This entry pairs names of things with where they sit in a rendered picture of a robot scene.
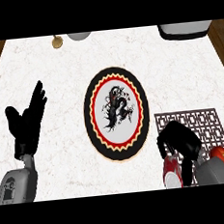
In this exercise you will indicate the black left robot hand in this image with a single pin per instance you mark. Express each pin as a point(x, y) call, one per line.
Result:
point(26, 125)

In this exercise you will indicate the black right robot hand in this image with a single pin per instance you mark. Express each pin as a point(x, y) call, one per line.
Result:
point(181, 139)

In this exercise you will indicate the red and white can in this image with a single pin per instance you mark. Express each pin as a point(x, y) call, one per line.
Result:
point(171, 172)

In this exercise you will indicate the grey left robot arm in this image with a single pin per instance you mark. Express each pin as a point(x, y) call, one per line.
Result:
point(18, 186)

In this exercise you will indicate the brown lattice placemat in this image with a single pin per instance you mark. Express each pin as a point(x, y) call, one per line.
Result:
point(212, 127)

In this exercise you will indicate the black red dragon plate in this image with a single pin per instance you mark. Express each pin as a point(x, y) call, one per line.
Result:
point(116, 113)

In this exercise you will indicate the small brass round object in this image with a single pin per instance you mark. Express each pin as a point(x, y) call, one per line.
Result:
point(57, 42)

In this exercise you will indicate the pale grey round object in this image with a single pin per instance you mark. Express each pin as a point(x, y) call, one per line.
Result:
point(79, 36)

